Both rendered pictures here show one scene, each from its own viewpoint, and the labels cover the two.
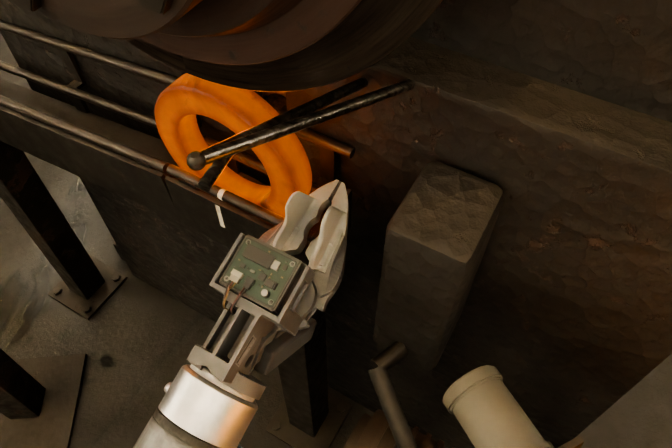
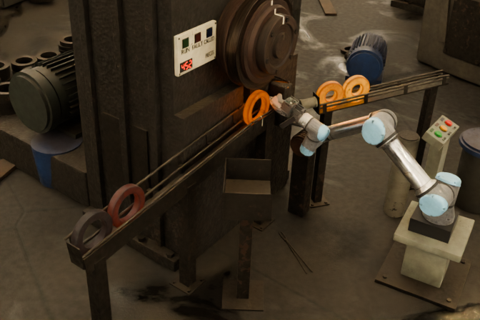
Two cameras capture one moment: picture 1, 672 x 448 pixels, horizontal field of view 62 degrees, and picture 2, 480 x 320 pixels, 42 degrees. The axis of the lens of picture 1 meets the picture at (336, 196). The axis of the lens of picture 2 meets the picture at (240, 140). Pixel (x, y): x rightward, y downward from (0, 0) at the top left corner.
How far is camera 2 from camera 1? 305 cm
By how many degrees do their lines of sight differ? 63
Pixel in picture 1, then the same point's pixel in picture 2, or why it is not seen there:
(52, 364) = (226, 288)
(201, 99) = (258, 94)
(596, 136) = not seen: hidden behind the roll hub
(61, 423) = (252, 283)
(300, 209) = (275, 100)
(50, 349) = (218, 291)
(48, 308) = (196, 295)
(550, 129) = not seen: hidden behind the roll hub
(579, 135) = not seen: hidden behind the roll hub
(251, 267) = (289, 101)
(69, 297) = (193, 286)
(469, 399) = (304, 102)
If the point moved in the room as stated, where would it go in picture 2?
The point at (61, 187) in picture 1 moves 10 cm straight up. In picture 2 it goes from (118, 298) to (116, 283)
